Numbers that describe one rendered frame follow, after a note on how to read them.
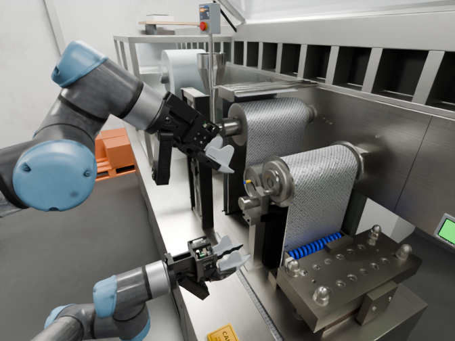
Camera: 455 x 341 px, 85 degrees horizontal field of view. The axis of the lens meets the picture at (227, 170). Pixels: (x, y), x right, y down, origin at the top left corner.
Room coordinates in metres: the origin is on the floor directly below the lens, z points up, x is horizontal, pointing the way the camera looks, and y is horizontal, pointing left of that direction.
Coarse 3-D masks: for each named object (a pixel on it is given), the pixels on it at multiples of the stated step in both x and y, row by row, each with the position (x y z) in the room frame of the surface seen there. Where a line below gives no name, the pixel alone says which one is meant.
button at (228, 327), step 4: (228, 324) 0.39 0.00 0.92; (220, 328) 0.38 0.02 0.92; (224, 328) 0.38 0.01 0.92; (228, 328) 0.38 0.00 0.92; (232, 328) 0.38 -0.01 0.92; (212, 332) 0.37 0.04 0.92; (216, 332) 0.37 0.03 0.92; (220, 332) 0.37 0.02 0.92; (224, 332) 0.37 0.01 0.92; (228, 332) 0.37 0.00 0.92; (232, 332) 0.37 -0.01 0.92; (208, 336) 0.36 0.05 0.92; (212, 336) 0.36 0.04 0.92; (216, 336) 0.36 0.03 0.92; (220, 336) 0.36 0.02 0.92; (224, 336) 0.36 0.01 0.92; (228, 336) 0.36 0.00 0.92; (232, 336) 0.36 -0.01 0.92; (236, 336) 0.36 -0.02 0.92; (208, 340) 0.36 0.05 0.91; (212, 340) 0.35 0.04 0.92; (216, 340) 0.35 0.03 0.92; (220, 340) 0.35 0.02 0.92; (224, 340) 0.35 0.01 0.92; (228, 340) 0.35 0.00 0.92; (232, 340) 0.35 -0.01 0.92; (236, 340) 0.35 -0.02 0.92
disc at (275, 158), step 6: (270, 156) 0.63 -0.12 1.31; (276, 156) 0.60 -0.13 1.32; (264, 162) 0.65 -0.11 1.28; (282, 162) 0.58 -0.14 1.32; (288, 168) 0.56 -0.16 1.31; (288, 174) 0.55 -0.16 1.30; (288, 180) 0.55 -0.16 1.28; (294, 186) 0.53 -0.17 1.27; (294, 192) 0.53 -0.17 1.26; (270, 198) 0.61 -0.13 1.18; (288, 198) 0.54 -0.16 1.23; (276, 204) 0.58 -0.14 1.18; (282, 204) 0.56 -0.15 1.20; (288, 204) 0.54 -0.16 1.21
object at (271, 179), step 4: (268, 172) 0.60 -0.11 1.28; (272, 172) 0.58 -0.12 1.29; (276, 172) 0.58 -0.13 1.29; (264, 176) 0.61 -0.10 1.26; (268, 176) 0.59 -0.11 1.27; (272, 176) 0.58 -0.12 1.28; (276, 176) 0.57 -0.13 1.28; (264, 180) 0.61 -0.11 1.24; (268, 180) 0.60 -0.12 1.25; (272, 180) 0.58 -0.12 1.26; (276, 180) 0.56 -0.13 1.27; (280, 180) 0.56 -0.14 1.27; (264, 184) 0.61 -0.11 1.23; (268, 184) 0.60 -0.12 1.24; (272, 184) 0.58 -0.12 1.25; (276, 184) 0.56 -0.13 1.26; (280, 184) 0.56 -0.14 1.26; (268, 188) 0.59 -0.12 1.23; (276, 188) 0.56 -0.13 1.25; (280, 188) 0.55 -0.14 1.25; (276, 192) 0.56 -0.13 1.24; (280, 192) 0.56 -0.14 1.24
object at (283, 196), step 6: (270, 162) 0.61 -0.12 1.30; (276, 162) 0.60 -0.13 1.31; (264, 168) 0.63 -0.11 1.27; (270, 168) 0.61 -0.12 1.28; (276, 168) 0.58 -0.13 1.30; (282, 168) 0.57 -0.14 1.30; (282, 174) 0.56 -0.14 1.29; (282, 180) 0.55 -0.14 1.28; (264, 186) 0.63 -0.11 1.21; (282, 186) 0.55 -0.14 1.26; (288, 186) 0.54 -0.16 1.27; (282, 192) 0.55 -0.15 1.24; (288, 192) 0.54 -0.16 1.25; (276, 198) 0.57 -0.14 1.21; (282, 198) 0.55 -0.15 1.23
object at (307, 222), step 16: (336, 192) 0.61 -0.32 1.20; (288, 208) 0.54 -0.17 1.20; (304, 208) 0.56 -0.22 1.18; (320, 208) 0.59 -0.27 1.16; (336, 208) 0.62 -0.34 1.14; (288, 224) 0.54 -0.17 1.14; (304, 224) 0.57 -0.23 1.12; (320, 224) 0.60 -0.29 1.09; (336, 224) 0.63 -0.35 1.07; (288, 240) 0.54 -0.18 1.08; (304, 240) 0.57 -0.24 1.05
